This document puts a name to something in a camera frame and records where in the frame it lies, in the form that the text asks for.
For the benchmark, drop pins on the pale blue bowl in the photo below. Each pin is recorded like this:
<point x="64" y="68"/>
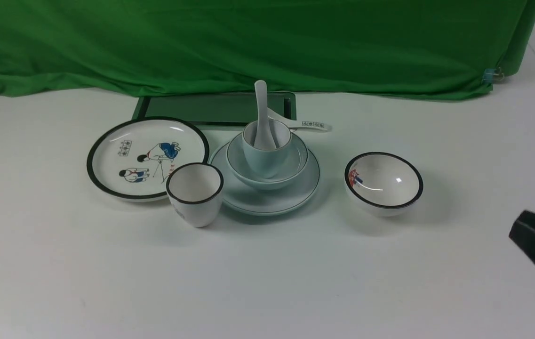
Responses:
<point x="293" y="167"/>

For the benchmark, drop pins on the dark green rectangular tray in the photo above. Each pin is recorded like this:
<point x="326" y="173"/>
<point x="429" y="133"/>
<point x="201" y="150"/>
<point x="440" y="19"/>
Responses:
<point x="235" y="109"/>

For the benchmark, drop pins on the pale blue plain plate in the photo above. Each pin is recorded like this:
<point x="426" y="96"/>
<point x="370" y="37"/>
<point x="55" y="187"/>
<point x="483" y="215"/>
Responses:
<point x="241" y="198"/>

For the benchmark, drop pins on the green backdrop cloth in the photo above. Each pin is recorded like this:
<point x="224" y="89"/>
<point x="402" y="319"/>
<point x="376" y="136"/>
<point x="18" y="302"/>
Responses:
<point x="419" y="49"/>

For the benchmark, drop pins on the black-rimmed illustrated bowl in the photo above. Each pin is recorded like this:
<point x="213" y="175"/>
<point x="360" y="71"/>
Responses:
<point x="382" y="184"/>

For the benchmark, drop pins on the black-rimmed white cup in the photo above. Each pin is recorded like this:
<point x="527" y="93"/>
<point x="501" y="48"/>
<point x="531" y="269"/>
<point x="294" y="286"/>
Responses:
<point x="195" y="191"/>

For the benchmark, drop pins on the plain white ceramic spoon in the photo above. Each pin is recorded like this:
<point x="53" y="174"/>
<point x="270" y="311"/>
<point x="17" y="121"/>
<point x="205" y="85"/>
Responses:
<point x="264" y="139"/>

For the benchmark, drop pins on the pale blue cup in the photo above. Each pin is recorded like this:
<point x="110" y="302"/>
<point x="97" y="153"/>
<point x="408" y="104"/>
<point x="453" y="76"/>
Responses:
<point x="266" y="162"/>

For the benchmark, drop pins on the white patterned-handle spoon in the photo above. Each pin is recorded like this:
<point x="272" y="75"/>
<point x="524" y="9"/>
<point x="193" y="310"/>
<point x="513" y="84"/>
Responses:
<point x="295" y="125"/>

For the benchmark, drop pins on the black-rimmed illustrated plate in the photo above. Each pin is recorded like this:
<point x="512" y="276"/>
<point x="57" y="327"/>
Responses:
<point x="133" y="160"/>

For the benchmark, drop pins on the blue binder clip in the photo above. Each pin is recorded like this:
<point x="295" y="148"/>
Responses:
<point x="492" y="75"/>

